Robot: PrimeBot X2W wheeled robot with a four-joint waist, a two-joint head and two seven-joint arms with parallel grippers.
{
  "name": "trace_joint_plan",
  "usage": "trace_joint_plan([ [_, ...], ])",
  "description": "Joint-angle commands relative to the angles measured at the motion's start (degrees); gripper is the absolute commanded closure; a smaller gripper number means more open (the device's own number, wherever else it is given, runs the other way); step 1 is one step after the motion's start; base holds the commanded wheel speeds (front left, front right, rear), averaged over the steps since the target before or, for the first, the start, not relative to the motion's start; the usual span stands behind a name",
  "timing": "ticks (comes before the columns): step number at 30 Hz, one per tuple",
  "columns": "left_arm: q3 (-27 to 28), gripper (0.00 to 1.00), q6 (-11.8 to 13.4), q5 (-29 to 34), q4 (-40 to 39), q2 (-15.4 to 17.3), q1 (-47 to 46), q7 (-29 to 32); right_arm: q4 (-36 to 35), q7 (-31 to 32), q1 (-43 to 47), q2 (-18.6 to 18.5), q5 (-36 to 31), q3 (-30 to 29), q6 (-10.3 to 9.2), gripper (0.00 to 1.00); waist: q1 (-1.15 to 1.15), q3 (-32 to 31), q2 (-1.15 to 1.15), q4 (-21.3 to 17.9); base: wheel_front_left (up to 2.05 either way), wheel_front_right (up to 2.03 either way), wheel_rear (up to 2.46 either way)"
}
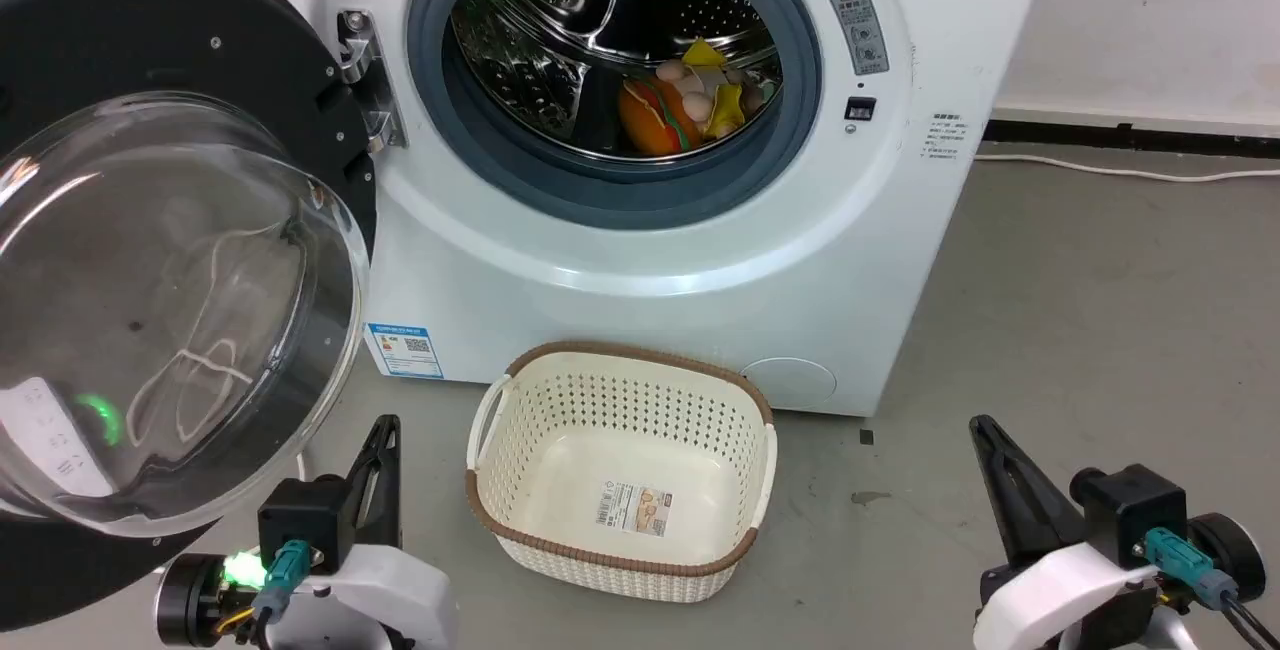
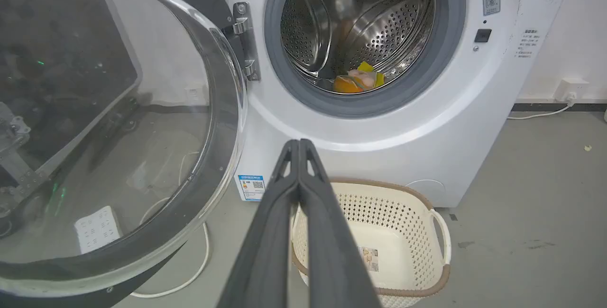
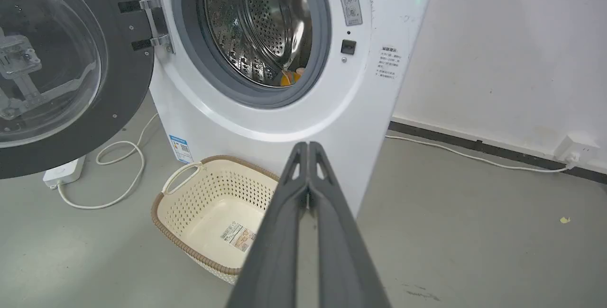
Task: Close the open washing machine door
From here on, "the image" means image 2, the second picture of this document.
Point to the glass washer door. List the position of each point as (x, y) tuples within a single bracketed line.
[(109, 123)]

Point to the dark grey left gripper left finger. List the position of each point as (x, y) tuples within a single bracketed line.
[(265, 251)]

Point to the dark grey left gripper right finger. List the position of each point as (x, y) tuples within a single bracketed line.
[(332, 251)]

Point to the white front-load washing machine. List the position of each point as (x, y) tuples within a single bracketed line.
[(427, 123)]

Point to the white power strip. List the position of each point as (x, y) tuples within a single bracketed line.
[(97, 230)]

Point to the metal door hinge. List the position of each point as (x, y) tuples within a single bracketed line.
[(246, 42)]

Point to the cream perforated laundry basket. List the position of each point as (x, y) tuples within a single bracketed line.
[(403, 246)]

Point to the orange yellow clothes in drum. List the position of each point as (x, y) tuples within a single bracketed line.
[(358, 80)]

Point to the white wall socket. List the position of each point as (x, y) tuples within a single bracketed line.
[(572, 89)]

